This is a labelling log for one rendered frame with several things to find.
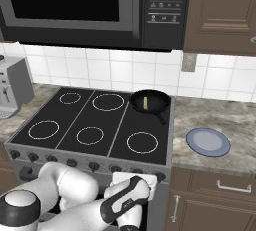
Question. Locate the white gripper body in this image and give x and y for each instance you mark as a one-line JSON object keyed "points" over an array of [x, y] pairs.
{"points": [[151, 183]]}

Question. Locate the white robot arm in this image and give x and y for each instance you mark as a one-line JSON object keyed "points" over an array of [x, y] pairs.
{"points": [[70, 191]]}

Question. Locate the black frying pan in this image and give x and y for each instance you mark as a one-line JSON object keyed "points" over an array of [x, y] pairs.
{"points": [[156, 103]]}

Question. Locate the pale yellow butter stick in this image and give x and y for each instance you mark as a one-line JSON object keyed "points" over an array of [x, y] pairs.
{"points": [[145, 103]]}

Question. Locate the black stove knob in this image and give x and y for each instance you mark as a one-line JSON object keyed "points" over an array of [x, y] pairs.
{"points": [[33, 157], [115, 168], [71, 162], [137, 171], [51, 158], [161, 176], [94, 166], [14, 154]]}

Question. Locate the brown drawer front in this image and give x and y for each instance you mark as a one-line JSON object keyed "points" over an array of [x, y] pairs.
{"points": [[206, 179]]}

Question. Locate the brown base cupboard door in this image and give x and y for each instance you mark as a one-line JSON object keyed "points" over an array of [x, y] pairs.
{"points": [[213, 215]]}

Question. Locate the blue round plate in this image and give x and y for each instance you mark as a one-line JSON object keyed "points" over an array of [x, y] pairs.
{"points": [[208, 141]]}

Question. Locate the grey stove with black hob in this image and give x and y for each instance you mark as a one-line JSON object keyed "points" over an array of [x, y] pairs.
{"points": [[100, 125]]}

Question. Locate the brown base cabinet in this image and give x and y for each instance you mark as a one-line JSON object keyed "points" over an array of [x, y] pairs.
{"points": [[6, 171]]}

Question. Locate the grey coffee machine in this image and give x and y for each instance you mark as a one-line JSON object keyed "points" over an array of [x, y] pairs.
{"points": [[15, 81]]}

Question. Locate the black microwave oven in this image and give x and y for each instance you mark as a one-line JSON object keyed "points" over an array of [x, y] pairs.
{"points": [[66, 31]]}

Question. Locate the silver cupboard door knob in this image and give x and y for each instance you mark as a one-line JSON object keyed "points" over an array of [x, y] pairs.
{"points": [[253, 39]]}

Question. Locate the grey wall socket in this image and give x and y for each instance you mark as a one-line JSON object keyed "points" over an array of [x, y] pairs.
{"points": [[189, 62]]}

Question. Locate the brown wall cupboard door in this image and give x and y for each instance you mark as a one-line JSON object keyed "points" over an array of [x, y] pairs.
{"points": [[220, 11]]}

